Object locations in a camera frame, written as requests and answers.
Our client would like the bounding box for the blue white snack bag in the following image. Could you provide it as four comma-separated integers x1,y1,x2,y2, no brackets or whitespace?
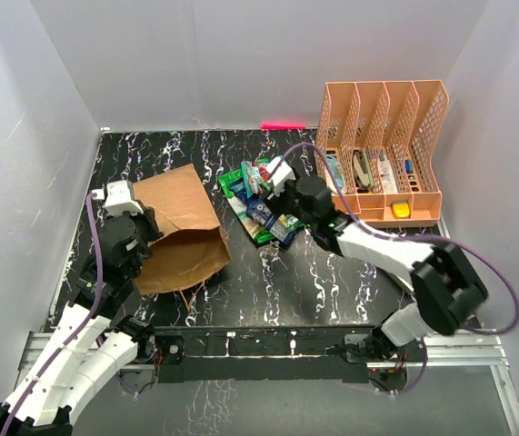
245,194,308,249

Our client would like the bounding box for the green Chuba cassava chips bag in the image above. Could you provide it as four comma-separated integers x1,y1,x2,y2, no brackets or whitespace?
218,168,276,244

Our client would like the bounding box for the teal red candy bag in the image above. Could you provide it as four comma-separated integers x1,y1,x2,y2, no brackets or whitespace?
240,159,270,196

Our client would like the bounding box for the brown paper bag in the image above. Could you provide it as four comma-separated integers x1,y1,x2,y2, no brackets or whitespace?
134,163,232,295

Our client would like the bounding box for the dark blue snack bag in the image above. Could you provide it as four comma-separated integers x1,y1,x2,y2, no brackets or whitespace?
232,183,261,216

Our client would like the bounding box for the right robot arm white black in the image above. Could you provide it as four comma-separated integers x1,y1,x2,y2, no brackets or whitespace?
264,175,488,361

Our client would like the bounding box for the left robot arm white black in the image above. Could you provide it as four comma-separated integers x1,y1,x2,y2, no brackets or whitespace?
0,207,162,435

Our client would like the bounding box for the blue white tape dispenser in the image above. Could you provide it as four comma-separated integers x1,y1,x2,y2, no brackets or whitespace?
325,151,346,194

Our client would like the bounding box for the grey stapler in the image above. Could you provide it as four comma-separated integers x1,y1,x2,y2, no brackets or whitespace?
353,149,374,191

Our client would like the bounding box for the pink tape strip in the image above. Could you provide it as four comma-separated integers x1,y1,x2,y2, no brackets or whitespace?
261,120,306,131

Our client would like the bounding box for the white small packet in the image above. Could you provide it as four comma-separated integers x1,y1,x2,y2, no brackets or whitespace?
378,153,398,193

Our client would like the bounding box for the yellow small object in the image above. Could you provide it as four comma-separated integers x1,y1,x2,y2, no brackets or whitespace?
391,202,411,219

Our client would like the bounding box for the orange plastic desk organizer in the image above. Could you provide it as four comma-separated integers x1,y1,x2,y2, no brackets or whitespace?
315,80,449,228

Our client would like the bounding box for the blue small connector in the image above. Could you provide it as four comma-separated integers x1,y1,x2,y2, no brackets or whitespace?
404,159,414,174

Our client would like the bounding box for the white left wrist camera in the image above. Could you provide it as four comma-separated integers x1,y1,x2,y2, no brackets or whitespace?
90,180,145,217

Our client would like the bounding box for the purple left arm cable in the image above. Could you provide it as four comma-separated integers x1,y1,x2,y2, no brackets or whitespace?
0,190,155,436

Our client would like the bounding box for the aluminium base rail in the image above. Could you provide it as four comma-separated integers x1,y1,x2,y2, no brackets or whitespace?
0,327,519,436

